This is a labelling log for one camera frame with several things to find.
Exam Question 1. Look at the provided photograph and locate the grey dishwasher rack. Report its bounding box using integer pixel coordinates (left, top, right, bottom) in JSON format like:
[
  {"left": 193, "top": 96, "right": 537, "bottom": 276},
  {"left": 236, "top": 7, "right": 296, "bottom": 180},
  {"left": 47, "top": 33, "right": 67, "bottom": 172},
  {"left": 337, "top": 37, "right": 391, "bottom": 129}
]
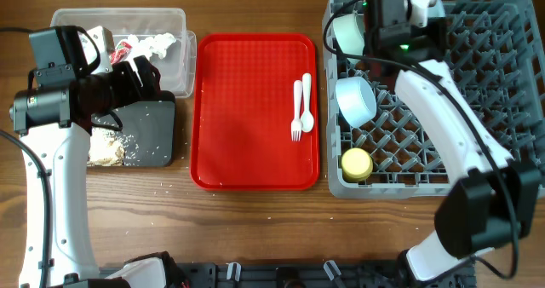
[{"left": 324, "top": 0, "right": 544, "bottom": 199}]

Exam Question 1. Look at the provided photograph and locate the light blue bowl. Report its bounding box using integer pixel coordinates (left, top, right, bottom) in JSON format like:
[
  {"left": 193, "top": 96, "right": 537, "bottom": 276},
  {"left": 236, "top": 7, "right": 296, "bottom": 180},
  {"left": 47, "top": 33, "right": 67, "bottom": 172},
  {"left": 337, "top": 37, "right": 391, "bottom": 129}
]
[{"left": 336, "top": 77, "right": 377, "bottom": 128}]

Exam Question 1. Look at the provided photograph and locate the red plastic tray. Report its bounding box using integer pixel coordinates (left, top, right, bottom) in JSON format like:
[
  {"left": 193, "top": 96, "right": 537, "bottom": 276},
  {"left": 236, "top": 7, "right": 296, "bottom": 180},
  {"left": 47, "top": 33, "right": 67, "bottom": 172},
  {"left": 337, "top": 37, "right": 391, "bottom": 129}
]
[{"left": 189, "top": 33, "right": 320, "bottom": 191}]

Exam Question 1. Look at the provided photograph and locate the green bowl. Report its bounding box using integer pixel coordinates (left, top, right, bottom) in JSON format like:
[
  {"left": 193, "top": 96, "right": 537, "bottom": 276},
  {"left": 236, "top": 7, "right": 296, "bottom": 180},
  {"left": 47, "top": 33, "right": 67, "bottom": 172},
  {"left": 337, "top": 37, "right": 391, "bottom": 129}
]
[{"left": 332, "top": 13, "right": 365, "bottom": 55}]

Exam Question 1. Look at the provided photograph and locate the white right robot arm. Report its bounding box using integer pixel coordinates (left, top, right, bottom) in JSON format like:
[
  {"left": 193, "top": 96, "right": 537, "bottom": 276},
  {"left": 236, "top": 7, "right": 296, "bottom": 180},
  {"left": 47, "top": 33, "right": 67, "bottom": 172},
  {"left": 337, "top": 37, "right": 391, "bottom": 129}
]
[{"left": 363, "top": 0, "right": 542, "bottom": 284}]

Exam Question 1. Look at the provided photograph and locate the yellow plastic cup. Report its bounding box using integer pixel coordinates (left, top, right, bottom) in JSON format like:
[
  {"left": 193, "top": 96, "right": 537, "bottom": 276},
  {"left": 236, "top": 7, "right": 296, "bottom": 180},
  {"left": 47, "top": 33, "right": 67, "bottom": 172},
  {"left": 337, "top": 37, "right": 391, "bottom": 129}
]
[{"left": 341, "top": 147, "right": 373, "bottom": 182}]

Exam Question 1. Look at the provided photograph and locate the black food waste tray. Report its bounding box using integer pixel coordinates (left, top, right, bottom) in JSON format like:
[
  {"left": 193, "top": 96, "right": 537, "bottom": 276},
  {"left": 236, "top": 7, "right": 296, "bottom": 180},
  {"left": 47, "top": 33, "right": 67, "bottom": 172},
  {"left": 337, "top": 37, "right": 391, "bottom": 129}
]
[{"left": 92, "top": 91, "right": 175, "bottom": 167}]

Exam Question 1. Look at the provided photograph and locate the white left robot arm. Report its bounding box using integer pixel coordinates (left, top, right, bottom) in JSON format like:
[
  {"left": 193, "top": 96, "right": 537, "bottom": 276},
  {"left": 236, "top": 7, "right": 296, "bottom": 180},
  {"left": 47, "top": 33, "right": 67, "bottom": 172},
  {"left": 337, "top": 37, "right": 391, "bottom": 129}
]
[{"left": 7, "top": 26, "right": 189, "bottom": 287}]

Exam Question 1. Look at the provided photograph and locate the white tissue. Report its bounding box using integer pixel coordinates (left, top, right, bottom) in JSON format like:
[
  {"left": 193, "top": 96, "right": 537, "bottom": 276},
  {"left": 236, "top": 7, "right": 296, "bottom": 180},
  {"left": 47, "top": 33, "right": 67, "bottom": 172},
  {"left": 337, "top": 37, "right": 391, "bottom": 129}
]
[{"left": 125, "top": 32, "right": 176, "bottom": 60}]

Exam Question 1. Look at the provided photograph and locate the clear plastic waste bin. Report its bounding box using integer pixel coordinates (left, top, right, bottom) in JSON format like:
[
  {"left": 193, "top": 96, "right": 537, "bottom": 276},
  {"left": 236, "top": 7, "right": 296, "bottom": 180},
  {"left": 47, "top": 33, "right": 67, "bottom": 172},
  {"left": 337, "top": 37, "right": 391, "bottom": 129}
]
[{"left": 50, "top": 8, "right": 197, "bottom": 98}]

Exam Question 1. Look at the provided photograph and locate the white plastic spoon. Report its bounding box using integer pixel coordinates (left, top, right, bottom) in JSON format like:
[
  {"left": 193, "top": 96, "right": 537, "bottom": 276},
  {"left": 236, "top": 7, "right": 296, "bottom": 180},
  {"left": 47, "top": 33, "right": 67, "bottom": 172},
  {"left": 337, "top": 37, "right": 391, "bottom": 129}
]
[{"left": 301, "top": 73, "right": 314, "bottom": 133}]

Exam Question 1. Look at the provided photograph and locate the food scraps and rice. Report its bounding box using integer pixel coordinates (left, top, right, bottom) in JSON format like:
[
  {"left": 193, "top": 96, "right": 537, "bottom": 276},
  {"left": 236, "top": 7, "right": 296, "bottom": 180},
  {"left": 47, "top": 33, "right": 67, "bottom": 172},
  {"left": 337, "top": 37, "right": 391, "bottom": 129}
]
[{"left": 87, "top": 128, "right": 138, "bottom": 167}]

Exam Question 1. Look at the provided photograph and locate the white plastic fork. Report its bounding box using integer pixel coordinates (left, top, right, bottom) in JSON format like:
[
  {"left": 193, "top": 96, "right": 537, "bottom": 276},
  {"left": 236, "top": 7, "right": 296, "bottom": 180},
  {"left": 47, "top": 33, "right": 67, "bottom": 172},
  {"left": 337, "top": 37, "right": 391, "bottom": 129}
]
[{"left": 290, "top": 80, "right": 302, "bottom": 141}]

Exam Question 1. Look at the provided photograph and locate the red snack wrapper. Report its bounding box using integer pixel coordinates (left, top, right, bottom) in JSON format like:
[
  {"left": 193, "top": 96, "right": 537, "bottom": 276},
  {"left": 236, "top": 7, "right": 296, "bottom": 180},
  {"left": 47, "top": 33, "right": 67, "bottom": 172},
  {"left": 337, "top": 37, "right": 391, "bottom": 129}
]
[{"left": 109, "top": 40, "right": 132, "bottom": 65}]

